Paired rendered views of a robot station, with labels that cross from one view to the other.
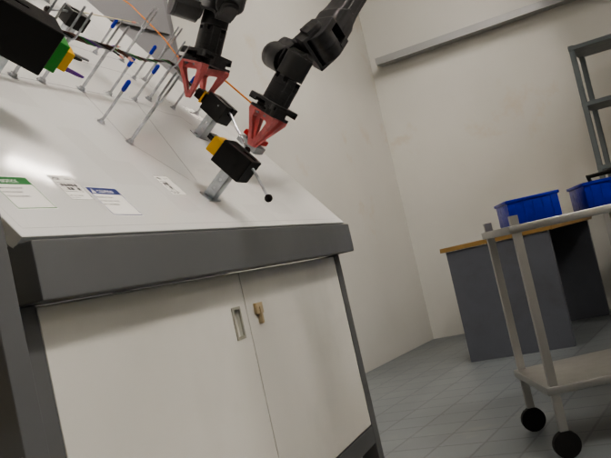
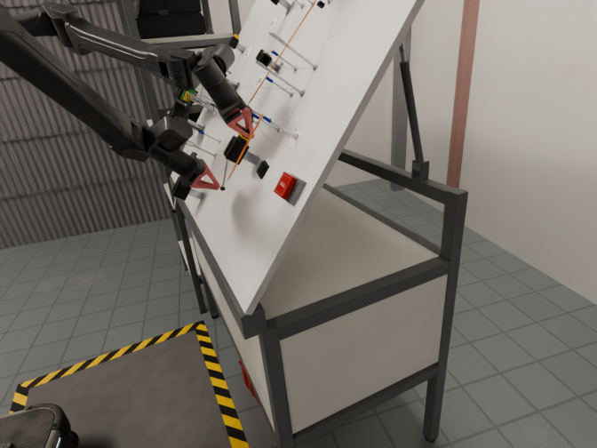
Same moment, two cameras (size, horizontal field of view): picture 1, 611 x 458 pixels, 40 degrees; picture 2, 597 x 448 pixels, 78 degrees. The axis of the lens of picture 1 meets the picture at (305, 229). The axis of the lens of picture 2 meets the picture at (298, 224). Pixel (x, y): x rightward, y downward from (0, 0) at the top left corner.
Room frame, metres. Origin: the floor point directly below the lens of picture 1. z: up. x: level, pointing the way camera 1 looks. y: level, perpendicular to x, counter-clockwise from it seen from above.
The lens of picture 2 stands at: (2.55, -0.41, 1.37)
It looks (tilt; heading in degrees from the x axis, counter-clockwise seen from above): 26 degrees down; 138
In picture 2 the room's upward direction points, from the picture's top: 5 degrees counter-clockwise
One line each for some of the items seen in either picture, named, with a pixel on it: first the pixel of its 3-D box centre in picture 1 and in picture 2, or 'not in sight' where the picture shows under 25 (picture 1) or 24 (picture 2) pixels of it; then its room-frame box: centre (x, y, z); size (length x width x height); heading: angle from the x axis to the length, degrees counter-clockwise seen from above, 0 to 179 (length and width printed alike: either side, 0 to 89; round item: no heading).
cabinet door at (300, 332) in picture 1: (312, 360); (237, 321); (1.70, 0.04, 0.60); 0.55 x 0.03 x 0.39; 161
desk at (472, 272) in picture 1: (533, 283); not in sight; (5.90, -1.46, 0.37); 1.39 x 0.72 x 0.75; 152
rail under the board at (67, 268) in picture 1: (241, 250); (200, 226); (1.44, 0.11, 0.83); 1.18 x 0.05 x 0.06; 161
